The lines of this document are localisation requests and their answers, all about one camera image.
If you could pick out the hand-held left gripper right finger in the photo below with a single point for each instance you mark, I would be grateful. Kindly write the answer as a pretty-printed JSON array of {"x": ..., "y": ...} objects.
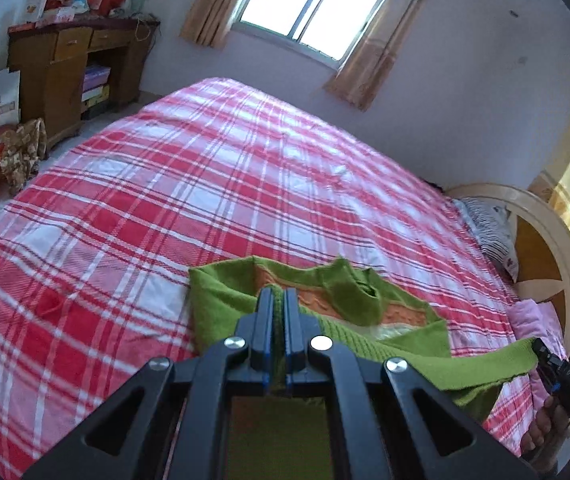
[{"x": 291, "y": 330}]

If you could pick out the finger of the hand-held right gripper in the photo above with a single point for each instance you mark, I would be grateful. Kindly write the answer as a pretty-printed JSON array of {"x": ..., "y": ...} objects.
[{"x": 547, "y": 365}]

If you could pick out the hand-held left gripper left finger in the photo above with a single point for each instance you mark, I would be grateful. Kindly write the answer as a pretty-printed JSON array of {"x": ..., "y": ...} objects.
[{"x": 266, "y": 330}]

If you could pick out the green orange striped knit sweater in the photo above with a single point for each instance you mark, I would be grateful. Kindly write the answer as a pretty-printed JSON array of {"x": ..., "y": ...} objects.
[{"x": 400, "y": 355}]

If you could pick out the person's right hand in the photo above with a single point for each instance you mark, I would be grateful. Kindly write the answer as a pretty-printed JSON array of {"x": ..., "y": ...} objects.
[{"x": 545, "y": 427}]

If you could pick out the pink blanket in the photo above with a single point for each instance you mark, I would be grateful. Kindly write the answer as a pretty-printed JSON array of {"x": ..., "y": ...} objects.
[{"x": 535, "y": 325}]

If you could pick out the cream wooden headboard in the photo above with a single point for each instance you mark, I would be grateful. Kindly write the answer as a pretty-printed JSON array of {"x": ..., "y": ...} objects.
[{"x": 550, "y": 240}]

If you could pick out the striped pillow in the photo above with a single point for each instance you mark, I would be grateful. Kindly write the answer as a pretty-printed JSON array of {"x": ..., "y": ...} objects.
[{"x": 490, "y": 235}]

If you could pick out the red plaid bed sheet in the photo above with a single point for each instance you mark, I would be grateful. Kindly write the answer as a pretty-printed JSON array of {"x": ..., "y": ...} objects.
[{"x": 165, "y": 185}]

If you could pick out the stack of boxes under desk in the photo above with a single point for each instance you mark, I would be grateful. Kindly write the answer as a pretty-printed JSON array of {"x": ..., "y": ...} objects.
[{"x": 96, "y": 92}]

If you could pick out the brown patterned cloth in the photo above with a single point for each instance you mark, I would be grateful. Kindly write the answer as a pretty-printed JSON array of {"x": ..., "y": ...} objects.
[{"x": 22, "y": 155}]

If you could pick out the beige patterned curtain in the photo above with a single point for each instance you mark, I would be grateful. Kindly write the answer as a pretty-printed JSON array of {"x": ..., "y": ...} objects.
[
  {"x": 217, "y": 5},
  {"x": 385, "y": 40}
]

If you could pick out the sliding window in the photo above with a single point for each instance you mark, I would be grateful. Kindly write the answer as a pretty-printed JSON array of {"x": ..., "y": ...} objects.
[{"x": 315, "y": 5}]

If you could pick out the brown wooden desk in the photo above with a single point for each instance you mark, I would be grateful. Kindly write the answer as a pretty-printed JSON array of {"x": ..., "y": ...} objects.
[{"x": 50, "y": 75}]

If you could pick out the white paper bag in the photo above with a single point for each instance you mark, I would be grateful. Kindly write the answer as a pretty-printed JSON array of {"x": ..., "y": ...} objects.
[{"x": 2, "y": 102}]

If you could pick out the blue white plastic bag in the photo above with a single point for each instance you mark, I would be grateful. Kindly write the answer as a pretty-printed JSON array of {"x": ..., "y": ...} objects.
[{"x": 76, "y": 2}]

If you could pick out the white card box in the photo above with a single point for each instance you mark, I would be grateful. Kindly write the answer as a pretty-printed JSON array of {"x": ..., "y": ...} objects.
[{"x": 36, "y": 4}]

